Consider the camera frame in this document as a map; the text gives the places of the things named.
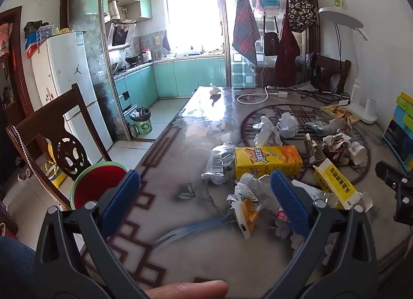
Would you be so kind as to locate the yellow white medicine box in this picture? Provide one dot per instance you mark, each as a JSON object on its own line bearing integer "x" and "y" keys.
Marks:
{"x": 335, "y": 183}

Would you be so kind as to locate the white charger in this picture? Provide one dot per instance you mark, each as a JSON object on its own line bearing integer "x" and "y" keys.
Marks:
{"x": 283, "y": 94}

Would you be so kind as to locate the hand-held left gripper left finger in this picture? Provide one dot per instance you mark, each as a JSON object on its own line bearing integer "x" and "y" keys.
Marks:
{"x": 121, "y": 202}

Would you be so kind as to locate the black wok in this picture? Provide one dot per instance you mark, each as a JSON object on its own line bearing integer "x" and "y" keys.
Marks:
{"x": 132, "y": 59}

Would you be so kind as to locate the small red white wrapper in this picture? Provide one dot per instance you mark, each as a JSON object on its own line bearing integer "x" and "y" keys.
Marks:
{"x": 283, "y": 215}

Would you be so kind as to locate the printed paper cup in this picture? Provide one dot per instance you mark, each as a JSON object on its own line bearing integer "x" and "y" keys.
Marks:
{"x": 358, "y": 154}

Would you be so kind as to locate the blue red box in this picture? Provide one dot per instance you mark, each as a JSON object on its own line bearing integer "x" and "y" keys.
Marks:
{"x": 32, "y": 46}

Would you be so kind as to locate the white paper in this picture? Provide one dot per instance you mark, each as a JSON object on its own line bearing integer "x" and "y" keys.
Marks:
{"x": 287, "y": 125}
{"x": 266, "y": 131}

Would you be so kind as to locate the dark hanging towel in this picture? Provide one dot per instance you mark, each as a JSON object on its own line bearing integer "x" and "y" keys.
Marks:
{"x": 166, "y": 42}

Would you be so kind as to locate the black white patterned bag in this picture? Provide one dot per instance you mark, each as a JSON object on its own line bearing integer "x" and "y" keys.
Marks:
{"x": 301, "y": 12}

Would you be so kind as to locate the dark red garment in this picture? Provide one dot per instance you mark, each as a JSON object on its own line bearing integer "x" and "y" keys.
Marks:
{"x": 287, "y": 54}

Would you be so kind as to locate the blue white snack bag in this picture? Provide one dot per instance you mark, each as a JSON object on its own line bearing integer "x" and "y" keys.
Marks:
{"x": 319, "y": 126}

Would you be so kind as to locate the yellow white wrapper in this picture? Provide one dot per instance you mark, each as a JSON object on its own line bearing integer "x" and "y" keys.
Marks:
{"x": 246, "y": 212}

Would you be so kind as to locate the yellow juice box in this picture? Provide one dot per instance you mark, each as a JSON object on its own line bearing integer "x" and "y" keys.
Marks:
{"x": 267, "y": 160}

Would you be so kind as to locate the clear plastic bag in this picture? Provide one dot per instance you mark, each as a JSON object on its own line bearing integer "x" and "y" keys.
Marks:
{"x": 217, "y": 163}

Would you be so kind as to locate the red hanging decoration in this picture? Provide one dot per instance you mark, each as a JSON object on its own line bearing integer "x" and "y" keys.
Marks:
{"x": 5, "y": 41}

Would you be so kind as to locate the red printed paper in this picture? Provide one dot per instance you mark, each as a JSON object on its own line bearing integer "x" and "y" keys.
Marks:
{"x": 337, "y": 149}
{"x": 343, "y": 125}

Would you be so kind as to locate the person's blue jeans leg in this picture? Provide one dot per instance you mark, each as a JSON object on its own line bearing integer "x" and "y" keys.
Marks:
{"x": 16, "y": 270}

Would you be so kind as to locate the white desk lamp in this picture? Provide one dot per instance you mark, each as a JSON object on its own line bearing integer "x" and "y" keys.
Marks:
{"x": 342, "y": 17}

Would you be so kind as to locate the dark green bag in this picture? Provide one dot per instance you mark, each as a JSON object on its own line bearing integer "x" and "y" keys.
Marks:
{"x": 32, "y": 26}

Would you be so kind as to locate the person's left hand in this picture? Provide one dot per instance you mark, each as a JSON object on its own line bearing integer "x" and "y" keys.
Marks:
{"x": 190, "y": 290}

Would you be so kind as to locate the silver vent duct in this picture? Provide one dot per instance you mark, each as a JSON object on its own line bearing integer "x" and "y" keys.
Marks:
{"x": 113, "y": 10}

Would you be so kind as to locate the carved dark wooden chair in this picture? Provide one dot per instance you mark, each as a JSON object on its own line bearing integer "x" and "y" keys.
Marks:
{"x": 48, "y": 125}

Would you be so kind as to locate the white tissue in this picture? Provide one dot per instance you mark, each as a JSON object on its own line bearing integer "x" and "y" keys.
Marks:
{"x": 214, "y": 89}

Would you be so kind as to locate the red bucket green rim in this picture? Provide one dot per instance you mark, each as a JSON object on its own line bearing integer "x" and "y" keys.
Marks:
{"x": 93, "y": 183}

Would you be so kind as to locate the slatted dark wooden chair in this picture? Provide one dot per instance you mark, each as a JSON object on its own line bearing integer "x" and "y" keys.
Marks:
{"x": 332, "y": 70}

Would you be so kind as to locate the range hood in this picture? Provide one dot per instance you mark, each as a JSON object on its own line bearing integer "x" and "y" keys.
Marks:
{"x": 121, "y": 34}

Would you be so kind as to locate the blue basket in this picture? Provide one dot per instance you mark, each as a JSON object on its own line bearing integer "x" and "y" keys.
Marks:
{"x": 45, "y": 33}

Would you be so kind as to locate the clear plastic bottle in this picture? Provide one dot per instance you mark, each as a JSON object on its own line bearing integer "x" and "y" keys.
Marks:
{"x": 258, "y": 186}

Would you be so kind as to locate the teal kitchen cabinets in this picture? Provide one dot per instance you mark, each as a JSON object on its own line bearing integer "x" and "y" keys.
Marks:
{"x": 187, "y": 76}
{"x": 145, "y": 5}

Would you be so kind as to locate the yellow picture book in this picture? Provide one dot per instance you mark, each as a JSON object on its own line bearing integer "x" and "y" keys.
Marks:
{"x": 335, "y": 112}

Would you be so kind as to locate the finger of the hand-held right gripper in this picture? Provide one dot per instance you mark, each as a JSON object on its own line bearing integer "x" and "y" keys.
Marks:
{"x": 392, "y": 175}

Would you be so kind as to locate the green kitchen waste bin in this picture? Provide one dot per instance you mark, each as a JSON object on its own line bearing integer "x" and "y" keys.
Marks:
{"x": 142, "y": 125}

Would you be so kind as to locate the yellow toy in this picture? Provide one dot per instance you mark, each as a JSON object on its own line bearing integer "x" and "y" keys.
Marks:
{"x": 56, "y": 176}

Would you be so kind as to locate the teal upper kitchen cabinets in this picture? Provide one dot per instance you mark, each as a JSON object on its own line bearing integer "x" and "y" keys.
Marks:
{"x": 145, "y": 5}

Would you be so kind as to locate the kitchen window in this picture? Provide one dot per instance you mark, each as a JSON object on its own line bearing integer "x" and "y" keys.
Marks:
{"x": 193, "y": 18}

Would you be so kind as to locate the teal lower kitchen cabinets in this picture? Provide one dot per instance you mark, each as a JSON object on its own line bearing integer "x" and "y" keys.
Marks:
{"x": 187, "y": 76}

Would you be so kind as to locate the white refrigerator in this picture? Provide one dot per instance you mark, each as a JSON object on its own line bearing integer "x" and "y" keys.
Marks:
{"x": 71, "y": 92}

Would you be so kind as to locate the black shoulder bag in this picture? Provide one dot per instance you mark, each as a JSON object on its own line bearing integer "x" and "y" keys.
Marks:
{"x": 271, "y": 44}

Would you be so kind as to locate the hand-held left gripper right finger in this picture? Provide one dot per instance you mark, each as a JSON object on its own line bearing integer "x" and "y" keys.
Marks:
{"x": 288, "y": 204}

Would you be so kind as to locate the glass sliding door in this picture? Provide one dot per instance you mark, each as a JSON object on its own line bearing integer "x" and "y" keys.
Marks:
{"x": 87, "y": 44}

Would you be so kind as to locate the small brown white box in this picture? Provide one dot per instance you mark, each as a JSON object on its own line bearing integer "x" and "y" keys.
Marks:
{"x": 314, "y": 150}

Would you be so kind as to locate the colourful box at wall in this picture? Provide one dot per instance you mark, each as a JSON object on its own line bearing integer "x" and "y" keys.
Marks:
{"x": 398, "y": 134}

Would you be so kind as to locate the plaid cloth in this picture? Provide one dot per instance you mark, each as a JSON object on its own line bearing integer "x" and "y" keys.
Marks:
{"x": 245, "y": 28}

